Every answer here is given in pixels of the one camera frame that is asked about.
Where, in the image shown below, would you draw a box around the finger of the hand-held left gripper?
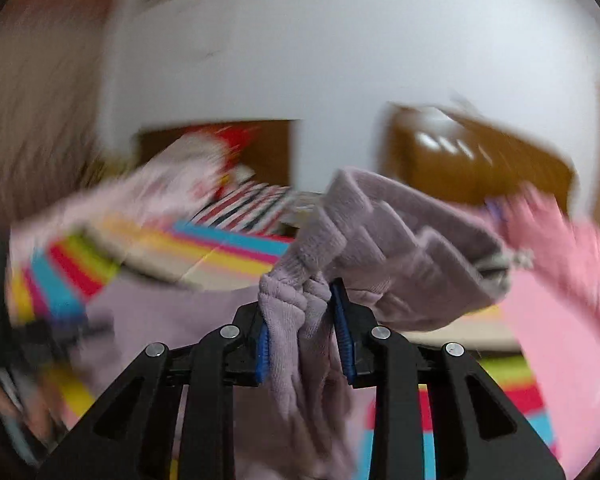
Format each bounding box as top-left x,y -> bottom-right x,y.
10,317 -> 116,361

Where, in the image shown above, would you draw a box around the brown wooden headboard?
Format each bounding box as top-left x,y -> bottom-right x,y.
137,119 -> 301,193

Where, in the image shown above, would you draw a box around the rainbow striped blanket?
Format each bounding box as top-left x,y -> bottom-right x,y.
5,212 -> 556,480

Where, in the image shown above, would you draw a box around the pink floral quilt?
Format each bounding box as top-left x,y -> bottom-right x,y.
10,135 -> 231,261

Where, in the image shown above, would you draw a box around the red black striped cloth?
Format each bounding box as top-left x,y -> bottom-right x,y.
187,180 -> 301,236

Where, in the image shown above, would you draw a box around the wooden nightstand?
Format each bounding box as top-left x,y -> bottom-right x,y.
382,102 -> 578,211

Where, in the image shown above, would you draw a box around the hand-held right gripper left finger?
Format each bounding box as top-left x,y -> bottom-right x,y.
35,302 -> 273,480

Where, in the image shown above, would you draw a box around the pink garment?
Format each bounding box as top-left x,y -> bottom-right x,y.
485,185 -> 600,478

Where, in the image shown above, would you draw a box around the brown striped curtain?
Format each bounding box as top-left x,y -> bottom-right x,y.
0,0 -> 131,241

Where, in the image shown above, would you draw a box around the lavender pants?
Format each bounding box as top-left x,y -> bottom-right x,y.
65,167 -> 536,480

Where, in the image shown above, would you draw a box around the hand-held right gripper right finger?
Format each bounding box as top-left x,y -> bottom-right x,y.
327,277 -> 568,480

